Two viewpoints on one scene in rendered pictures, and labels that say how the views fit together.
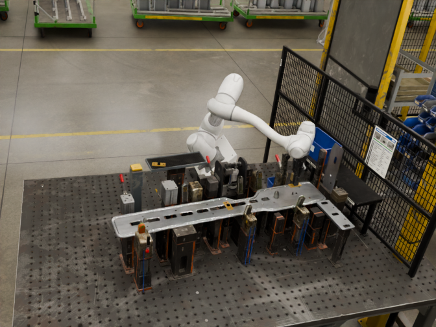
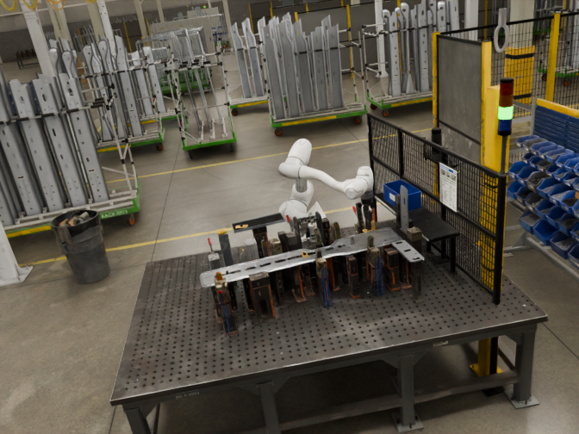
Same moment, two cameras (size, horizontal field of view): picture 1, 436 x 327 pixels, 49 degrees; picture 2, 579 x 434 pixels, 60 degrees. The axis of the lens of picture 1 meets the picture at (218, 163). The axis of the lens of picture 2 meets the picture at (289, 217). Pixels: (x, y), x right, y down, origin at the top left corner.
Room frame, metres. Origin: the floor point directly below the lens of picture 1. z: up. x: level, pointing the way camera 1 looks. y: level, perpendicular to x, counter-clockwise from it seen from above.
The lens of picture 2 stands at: (-0.50, -0.82, 2.64)
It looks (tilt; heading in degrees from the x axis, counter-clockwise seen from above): 24 degrees down; 15
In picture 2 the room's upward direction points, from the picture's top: 8 degrees counter-clockwise
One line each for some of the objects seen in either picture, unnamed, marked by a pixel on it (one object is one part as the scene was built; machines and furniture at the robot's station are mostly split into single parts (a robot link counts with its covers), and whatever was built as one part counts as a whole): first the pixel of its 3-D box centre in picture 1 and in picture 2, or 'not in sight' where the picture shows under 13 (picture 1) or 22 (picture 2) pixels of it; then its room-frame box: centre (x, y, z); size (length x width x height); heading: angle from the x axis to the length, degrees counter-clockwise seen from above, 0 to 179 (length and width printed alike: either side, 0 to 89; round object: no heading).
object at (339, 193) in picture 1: (334, 213); (414, 253); (2.62, -0.81, 0.88); 0.08 x 0.08 x 0.36; 27
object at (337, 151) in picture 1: (332, 167); (404, 208); (2.72, -0.75, 1.17); 0.12 x 0.01 x 0.34; 27
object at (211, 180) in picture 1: (209, 202); (294, 257); (2.56, 0.03, 0.89); 0.13 x 0.11 x 0.38; 27
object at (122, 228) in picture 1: (225, 207); (301, 257); (2.38, -0.08, 1.00); 1.38 x 0.22 x 0.02; 117
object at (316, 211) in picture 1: (312, 228); (391, 269); (2.48, -0.66, 0.84); 0.11 x 0.10 x 0.28; 27
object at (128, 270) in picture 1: (127, 245); (216, 297); (2.11, 0.47, 0.84); 0.18 x 0.06 x 0.29; 27
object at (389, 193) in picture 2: (318, 145); (401, 195); (3.14, -0.73, 1.10); 0.30 x 0.17 x 0.13; 30
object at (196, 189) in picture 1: (193, 209); (278, 263); (2.47, 0.12, 0.89); 0.13 x 0.11 x 0.38; 27
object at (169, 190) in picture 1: (168, 211); (254, 267); (2.40, 0.28, 0.90); 0.13 x 0.10 x 0.41; 27
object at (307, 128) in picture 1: (305, 134); (364, 178); (2.60, -0.51, 1.45); 0.13 x 0.11 x 0.16; 162
